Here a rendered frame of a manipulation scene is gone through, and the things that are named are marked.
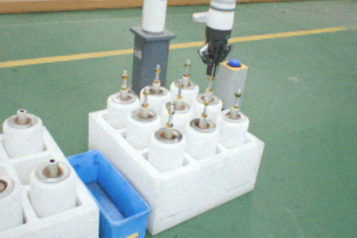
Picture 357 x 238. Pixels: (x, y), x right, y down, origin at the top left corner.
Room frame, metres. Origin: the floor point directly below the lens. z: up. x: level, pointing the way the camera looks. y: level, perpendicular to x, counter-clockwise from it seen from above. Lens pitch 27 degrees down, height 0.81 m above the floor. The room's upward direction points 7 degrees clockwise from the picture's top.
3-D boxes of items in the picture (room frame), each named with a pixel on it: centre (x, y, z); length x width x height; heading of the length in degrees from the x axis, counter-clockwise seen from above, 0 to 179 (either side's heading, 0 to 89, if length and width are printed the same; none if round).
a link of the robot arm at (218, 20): (1.16, -0.08, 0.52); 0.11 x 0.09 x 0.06; 45
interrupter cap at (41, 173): (0.70, 0.25, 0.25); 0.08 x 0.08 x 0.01
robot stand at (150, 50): (1.62, 0.14, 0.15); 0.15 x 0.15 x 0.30; 35
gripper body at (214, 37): (1.14, -0.09, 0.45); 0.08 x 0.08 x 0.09
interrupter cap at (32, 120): (0.89, 0.39, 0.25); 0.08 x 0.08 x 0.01
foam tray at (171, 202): (1.07, 0.00, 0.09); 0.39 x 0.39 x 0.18; 40
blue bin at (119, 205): (0.84, 0.17, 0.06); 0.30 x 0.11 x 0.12; 39
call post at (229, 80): (1.31, -0.18, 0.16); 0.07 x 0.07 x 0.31; 40
